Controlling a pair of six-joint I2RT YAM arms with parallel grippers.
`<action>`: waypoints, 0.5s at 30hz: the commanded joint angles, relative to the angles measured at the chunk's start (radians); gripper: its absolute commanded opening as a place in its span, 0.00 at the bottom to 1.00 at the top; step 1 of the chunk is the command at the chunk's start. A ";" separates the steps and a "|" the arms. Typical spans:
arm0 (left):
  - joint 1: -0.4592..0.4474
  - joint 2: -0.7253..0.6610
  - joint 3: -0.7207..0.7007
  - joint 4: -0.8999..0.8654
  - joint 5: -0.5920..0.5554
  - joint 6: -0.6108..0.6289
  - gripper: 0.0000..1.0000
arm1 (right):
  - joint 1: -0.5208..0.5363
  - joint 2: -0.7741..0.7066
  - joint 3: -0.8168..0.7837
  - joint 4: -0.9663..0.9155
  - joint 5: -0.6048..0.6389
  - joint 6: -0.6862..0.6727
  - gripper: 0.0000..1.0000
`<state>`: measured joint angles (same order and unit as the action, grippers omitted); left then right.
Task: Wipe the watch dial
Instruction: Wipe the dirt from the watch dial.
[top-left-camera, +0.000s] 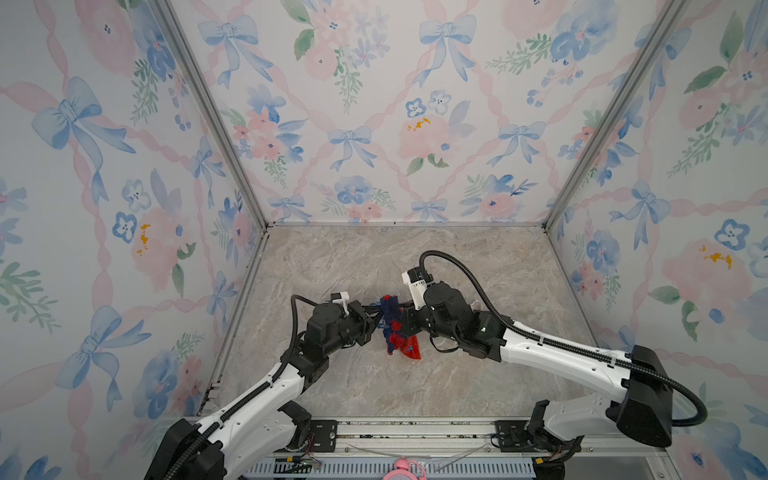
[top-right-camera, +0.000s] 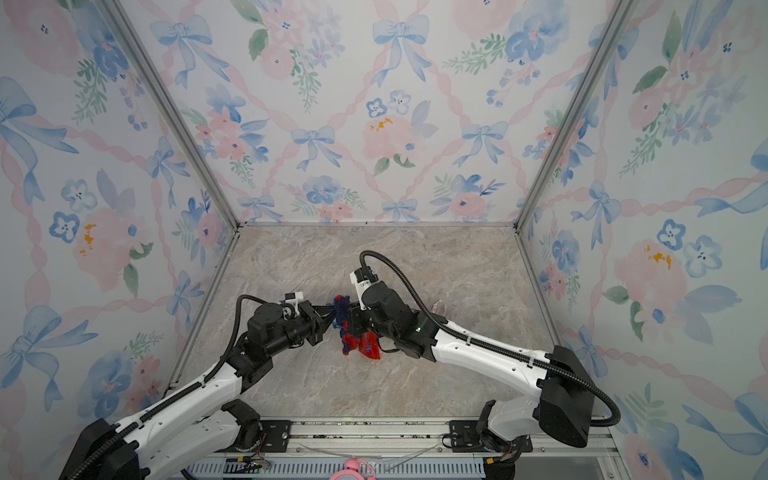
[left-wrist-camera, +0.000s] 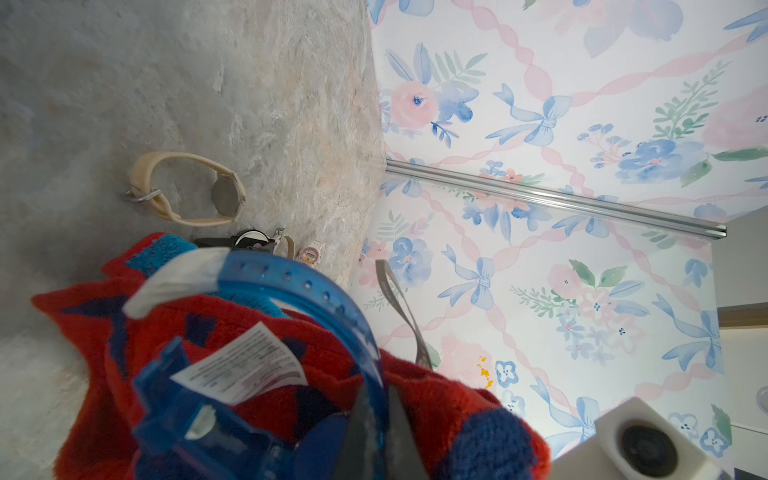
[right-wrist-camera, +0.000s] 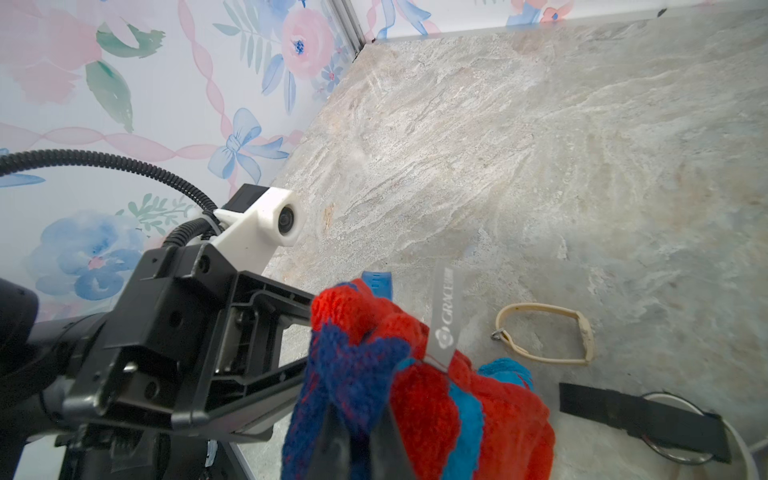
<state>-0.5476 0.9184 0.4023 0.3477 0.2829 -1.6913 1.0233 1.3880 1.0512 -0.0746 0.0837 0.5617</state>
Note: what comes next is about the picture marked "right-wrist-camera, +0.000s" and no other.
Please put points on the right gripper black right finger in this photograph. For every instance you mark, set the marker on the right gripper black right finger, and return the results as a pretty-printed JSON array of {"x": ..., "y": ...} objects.
[{"x": 387, "y": 454}]

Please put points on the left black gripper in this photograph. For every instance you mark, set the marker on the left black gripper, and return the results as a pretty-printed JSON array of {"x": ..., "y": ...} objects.
[{"x": 138, "y": 372}]

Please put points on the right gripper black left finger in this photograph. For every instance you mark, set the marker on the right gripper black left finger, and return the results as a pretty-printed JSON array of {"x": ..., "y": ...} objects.
[{"x": 331, "y": 457}]

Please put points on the red blue patterned cloth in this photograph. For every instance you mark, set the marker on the red blue patterned cloth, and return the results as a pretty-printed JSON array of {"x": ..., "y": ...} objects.
[{"x": 367, "y": 356}]

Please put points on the blue strap watch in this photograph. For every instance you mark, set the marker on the blue strap watch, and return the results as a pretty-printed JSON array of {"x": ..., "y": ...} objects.
[{"x": 380, "y": 283}]

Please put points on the black watch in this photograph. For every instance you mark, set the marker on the black watch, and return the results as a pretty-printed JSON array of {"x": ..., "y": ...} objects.
[{"x": 698, "y": 444}]

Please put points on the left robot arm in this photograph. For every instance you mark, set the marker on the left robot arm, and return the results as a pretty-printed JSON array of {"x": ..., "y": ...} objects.
[{"x": 39, "y": 364}]

